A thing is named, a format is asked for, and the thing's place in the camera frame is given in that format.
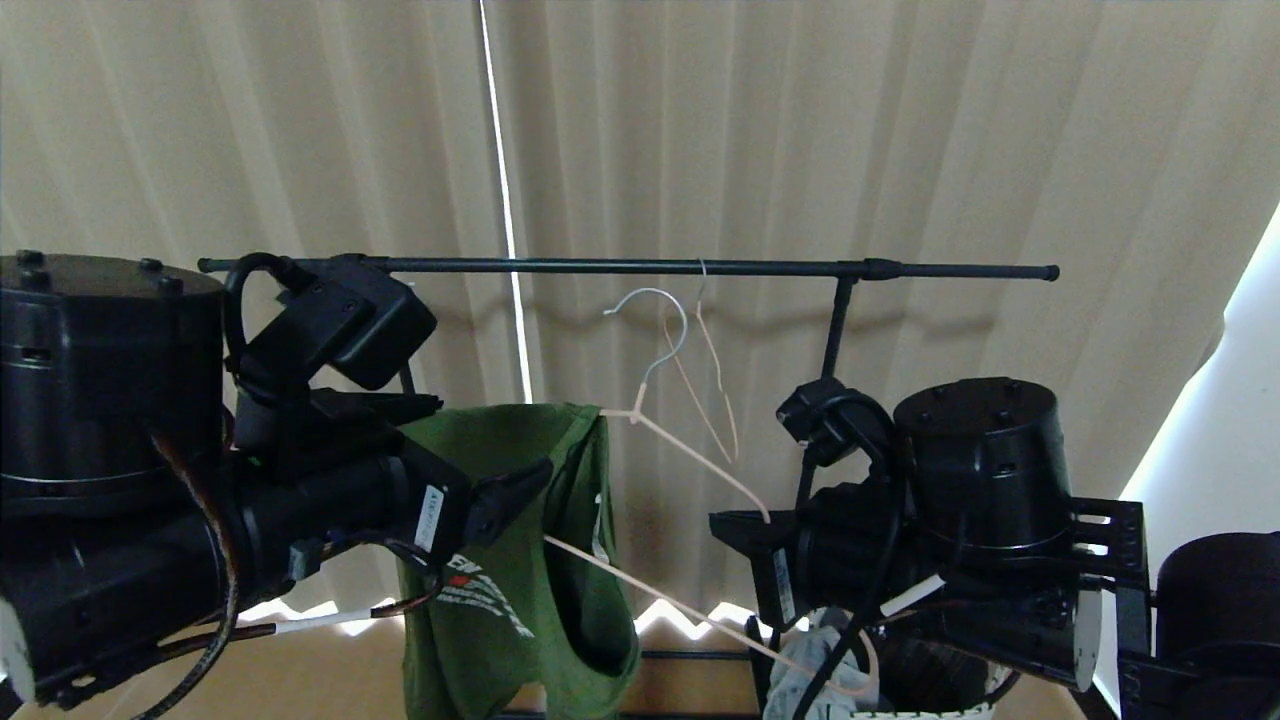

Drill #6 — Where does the beige curtain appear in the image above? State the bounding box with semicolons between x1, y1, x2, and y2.
0;0;1280;643

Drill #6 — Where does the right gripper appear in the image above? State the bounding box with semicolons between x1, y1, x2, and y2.
756;484;902;632

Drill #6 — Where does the pink clothes hanger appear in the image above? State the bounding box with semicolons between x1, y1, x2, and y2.
544;287;882;703
660;261;742;467

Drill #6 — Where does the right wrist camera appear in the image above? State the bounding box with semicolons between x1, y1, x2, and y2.
776;377;897;473

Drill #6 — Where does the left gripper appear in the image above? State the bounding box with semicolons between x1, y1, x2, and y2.
236;389;555;612

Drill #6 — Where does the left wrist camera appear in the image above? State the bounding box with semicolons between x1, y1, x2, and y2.
232;252;439;461

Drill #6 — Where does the green long-sleeved shirt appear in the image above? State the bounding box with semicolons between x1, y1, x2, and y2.
397;402;642;720

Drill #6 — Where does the white laundry basket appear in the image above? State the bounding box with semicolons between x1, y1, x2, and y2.
845;622;1023;720

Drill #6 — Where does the pale blue denim garment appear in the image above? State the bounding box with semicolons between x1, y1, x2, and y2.
764;608;873;720

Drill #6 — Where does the black clothes rack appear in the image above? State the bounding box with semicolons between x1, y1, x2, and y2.
197;254;1061;720

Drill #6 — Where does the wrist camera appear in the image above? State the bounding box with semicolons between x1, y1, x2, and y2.
232;252;439;461
776;377;897;473

